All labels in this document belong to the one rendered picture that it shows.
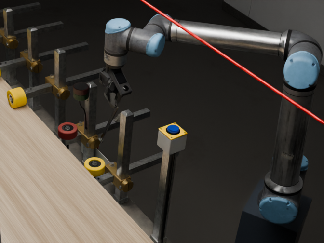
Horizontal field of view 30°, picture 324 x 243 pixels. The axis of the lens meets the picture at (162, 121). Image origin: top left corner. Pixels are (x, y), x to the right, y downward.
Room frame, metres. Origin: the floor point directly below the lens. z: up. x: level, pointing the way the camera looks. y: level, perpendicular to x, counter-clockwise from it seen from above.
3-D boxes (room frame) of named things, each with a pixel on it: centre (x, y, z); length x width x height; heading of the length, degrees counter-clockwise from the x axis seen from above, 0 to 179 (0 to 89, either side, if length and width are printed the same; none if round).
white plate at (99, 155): (2.00, 0.25, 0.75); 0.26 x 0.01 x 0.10; 41
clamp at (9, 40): (2.59, 0.80, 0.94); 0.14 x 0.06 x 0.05; 41
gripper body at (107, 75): (2.03, 0.21, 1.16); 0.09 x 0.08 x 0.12; 40
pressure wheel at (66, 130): (1.98, 0.38, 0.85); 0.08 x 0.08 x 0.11
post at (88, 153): (2.01, 0.29, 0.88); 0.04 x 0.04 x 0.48; 41
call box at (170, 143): (1.62, -0.04, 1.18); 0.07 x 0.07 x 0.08; 41
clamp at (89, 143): (2.02, 0.31, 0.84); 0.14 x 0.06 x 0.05; 41
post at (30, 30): (2.38, 0.62, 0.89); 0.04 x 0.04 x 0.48; 41
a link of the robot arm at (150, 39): (2.01, 0.09, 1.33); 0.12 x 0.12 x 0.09; 76
